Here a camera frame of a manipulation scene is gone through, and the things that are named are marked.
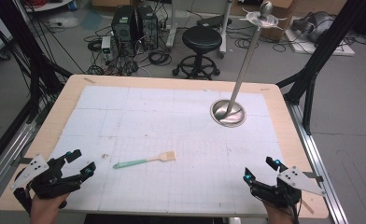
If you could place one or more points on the person's left hand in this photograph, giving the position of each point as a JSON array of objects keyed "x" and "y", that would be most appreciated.
[{"x": 45, "y": 210}]

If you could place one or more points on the black computer tower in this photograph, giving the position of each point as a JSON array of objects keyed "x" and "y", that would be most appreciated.
[
  {"x": 123, "y": 25},
  {"x": 147, "y": 26}
]

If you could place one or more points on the aluminium rail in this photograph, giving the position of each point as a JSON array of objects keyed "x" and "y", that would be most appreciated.
[
  {"x": 315, "y": 155},
  {"x": 7, "y": 155}
]

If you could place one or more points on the white grid mat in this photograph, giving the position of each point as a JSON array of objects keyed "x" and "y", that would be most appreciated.
[{"x": 171, "y": 124}]

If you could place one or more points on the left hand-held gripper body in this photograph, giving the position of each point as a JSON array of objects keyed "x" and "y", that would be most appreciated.
[{"x": 31, "y": 172}]

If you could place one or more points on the black round stool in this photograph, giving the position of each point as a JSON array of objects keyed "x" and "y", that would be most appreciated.
[{"x": 202, "y": 39}]

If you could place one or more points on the small white power supply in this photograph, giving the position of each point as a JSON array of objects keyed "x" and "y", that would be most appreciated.
[{"x": 106, "y": 45}]

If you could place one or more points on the black metal frame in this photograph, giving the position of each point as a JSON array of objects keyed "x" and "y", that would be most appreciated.
[
  {"x": 31, "y": 62},
  {"x": 321, "y": 46}
]

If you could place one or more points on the person's right hand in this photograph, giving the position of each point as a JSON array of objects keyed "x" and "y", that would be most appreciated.
[{"x": 279, "y": 216}]

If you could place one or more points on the silver metal hook stand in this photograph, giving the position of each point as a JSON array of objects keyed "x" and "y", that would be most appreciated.
[{"x": 229, "y": 113}]

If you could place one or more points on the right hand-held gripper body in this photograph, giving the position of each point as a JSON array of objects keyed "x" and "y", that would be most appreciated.
[{"x": 296, "y": 180}]

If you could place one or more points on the open cardboard box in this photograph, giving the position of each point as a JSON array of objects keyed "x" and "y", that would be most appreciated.
[{"x": 282, "y": 9}]

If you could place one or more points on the grey bag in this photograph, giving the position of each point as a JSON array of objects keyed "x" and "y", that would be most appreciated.
[{"x": 315, "y": 25}]

